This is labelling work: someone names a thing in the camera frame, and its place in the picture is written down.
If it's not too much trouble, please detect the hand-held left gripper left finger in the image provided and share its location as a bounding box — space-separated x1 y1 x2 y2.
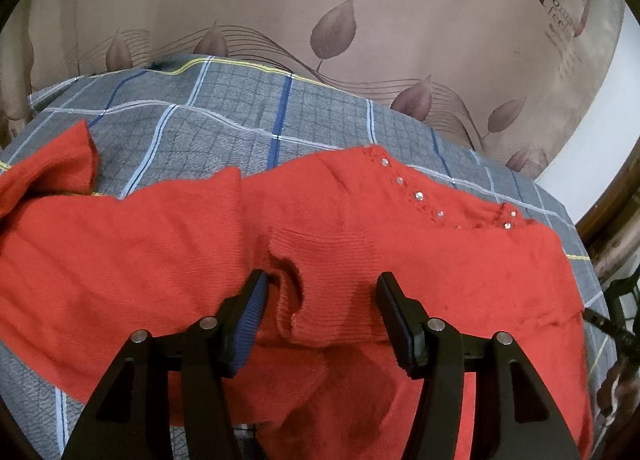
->
60 269 271 460

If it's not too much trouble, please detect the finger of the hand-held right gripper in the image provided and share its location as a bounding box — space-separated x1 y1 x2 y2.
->
581 307 633 348

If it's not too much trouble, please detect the dark wooden frame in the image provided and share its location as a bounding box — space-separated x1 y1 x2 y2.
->
575 140 640 286

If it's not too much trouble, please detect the grey plaid blanket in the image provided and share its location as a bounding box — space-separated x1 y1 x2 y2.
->
0 54 621 460

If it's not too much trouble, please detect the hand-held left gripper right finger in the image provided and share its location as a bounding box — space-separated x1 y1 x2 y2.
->
376 272 584 460

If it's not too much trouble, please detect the red knit sweater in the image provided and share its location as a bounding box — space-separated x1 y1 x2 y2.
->
0 120 596 460

